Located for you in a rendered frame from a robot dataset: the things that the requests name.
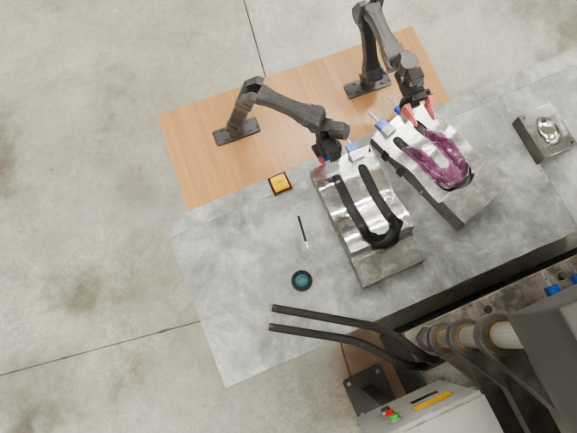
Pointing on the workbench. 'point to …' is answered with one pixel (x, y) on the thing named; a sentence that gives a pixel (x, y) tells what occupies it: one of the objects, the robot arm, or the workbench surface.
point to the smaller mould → (543, 133)
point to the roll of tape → (303, 277)
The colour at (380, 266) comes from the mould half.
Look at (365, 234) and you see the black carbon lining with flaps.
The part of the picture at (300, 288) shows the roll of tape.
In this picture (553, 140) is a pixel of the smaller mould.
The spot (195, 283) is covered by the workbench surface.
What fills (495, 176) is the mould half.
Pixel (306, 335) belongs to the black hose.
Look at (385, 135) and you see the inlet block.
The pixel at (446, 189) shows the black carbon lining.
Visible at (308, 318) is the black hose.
